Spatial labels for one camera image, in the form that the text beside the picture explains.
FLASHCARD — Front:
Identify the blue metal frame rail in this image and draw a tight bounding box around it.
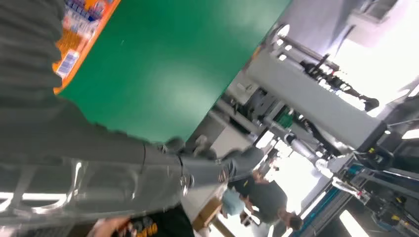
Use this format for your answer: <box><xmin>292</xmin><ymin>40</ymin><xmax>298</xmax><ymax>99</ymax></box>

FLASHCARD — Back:
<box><xmin>291</xmin><ymin>163</ymin><xmax>361</xmax><ymax>237</ymax></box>

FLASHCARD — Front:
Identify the long ceiling light panel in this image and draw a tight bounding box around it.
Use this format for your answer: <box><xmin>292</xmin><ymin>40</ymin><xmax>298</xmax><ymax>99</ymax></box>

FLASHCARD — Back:
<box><xmin>402</xmin><ymin>128</ymin><xmax>419</xmax><ymax>140</ymax></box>
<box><xmin>338</xmin><ymin>209</ymin><xmax>371</xmax><ymax>237</ymax></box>

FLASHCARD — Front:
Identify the person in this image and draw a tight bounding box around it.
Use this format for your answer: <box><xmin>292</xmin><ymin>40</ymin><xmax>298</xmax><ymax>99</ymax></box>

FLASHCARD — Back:
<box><xmin>86</xmin><ymin>207</ymin><xmax>195</xmax><ymax>237</ymax></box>
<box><xmin>227</xmin><ymin>170</ymin><xmax>305</xmax><ymax>237</ymax></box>

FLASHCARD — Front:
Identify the white machine column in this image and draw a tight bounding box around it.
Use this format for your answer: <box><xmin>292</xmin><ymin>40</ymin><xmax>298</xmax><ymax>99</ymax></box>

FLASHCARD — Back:
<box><xmin>245</xmin><ymin>45</ymin><xmax>388</xmax><ymax>150</ymax></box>

